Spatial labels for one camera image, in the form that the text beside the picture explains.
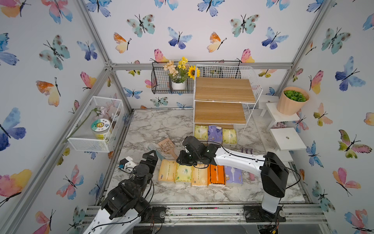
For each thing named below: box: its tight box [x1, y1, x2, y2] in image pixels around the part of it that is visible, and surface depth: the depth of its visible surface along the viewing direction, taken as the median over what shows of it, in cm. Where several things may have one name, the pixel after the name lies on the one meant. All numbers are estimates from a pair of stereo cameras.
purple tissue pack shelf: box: [224, 165, 244, 184], surface depth 82 cm
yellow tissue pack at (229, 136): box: [222, 128, 238, 145], surface depth 100 cm
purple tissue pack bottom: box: [207, 124, 223, 145], surface depth 101 cm
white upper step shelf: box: [258, 94, 300, 131], surface depth 90 cm
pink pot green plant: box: [276, 86, 310, 116], surface depth 82 cm
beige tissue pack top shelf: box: [192, 163, 209, 186], surface depth 83 cm
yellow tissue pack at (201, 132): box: [194, 124, 209, 140], surface depth 101 cm
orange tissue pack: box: [207, 163, 226, 187], surface depth 82 cm
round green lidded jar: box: [91, 118, 112, 140], surface depth 67 cm
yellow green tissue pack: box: [174, 162, 193, 183], surface depth 84 cm
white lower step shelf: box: [269, 127, 307, 159], surface depth 87 cm
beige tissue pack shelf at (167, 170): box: [158, 159, 177, 182], surface depth 86 cm
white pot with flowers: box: [163, 56, 201, 91], surface depth 86 cm
